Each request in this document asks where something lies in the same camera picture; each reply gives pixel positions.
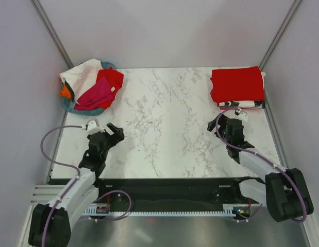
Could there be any magenta polo shirt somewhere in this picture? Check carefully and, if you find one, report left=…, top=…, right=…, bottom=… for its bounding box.
left=74, top=83, right=100, bottom=111

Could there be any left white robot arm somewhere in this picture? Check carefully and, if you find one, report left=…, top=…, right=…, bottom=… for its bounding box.
left=28, top=119, right=125, bottom=246

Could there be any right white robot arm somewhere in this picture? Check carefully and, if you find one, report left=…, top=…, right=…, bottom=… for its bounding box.
left=207, top=114, right=314, bottom=223

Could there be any folded red t shirt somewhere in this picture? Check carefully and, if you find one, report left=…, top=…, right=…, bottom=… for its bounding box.
left=210, top=66, right=265, bottom=103

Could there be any red t shirt in basket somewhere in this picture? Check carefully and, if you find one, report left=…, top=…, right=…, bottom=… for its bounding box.
left=96, top=67, right=124, bottom=110

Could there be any teal laundry basket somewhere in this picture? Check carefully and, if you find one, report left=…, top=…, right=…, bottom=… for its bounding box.
left=59, top=59, right=124, bottom=116

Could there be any white t shirt in basket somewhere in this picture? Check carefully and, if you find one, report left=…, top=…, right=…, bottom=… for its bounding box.
left=59, top=59, right=103, bottom=103

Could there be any orange garment in basket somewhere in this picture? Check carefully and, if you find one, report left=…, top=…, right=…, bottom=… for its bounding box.
left=59, top=85, right=72, bottom=99

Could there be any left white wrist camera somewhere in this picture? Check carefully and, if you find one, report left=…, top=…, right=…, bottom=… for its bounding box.
left=81, top=118, right=102, bottom=134

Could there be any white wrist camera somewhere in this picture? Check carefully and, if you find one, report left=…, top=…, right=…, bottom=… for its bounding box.
left=235, top=109, right=248, bottom=122
left=81, top=118, right=102, bottom=134

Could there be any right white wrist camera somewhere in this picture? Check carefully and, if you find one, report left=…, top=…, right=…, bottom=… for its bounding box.
left=235, top=109, right=248, bottom=122

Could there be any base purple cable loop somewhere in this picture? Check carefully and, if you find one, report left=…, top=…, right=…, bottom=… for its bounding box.
left=79, top=189, right=132, bottom=223

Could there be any white slotted cable duct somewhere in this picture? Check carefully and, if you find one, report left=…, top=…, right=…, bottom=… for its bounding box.
left=82, top=204, right=251, bottom=217

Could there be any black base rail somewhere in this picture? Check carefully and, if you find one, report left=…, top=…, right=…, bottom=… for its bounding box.
left=98, top=177, right=258, bottom=211

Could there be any right aluminium corner post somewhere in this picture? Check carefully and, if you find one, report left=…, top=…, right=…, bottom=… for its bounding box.
left=259, top=0, right=303, bottom=71

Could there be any aluminium corner post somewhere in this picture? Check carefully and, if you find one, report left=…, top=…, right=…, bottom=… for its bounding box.
left=30, top=0, right=73, bottom=68
left=259, top=0, right=303, bottom=71

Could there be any left aluminium corner post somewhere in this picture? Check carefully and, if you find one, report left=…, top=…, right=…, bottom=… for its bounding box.
left=30, top=0, right=73, bottom=68

